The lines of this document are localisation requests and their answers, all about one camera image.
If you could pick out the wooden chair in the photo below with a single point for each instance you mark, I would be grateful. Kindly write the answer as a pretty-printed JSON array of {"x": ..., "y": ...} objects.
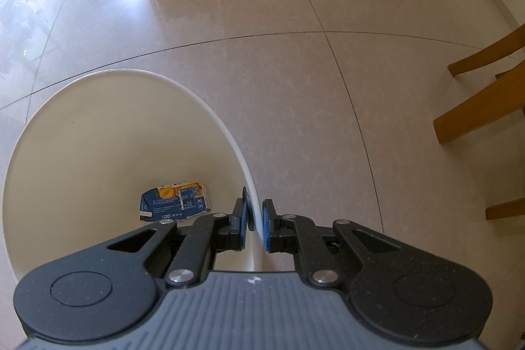
[{"x": 471, "y": 116}]

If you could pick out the white plastic trash bin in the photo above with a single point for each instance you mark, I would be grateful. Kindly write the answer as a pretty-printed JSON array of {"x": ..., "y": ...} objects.
[{"x": 102, "y": 136}]

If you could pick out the blue juice carton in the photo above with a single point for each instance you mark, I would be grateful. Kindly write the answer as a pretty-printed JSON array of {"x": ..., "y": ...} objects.
[{"x": 172, "y": 204}]

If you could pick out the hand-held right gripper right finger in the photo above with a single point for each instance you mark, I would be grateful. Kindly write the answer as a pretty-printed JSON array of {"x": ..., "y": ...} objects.
[{"x": 267, "y": 229}]

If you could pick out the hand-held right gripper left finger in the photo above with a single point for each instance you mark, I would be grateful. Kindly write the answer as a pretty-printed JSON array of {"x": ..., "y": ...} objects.
[{"x": 244, "y": 227}]

